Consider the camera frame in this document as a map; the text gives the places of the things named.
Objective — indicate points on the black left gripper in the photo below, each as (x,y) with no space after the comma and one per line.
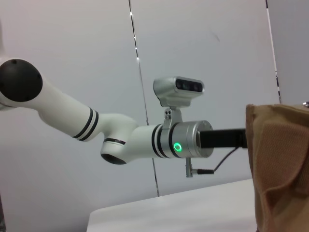
(222,138)

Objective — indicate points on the khaki canvas food bag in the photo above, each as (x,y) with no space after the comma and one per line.
(282,169)

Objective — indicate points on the white and silver left arm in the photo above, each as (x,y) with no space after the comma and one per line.
(72,118)

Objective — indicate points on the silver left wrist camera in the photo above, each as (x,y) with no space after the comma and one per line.
(176,90)

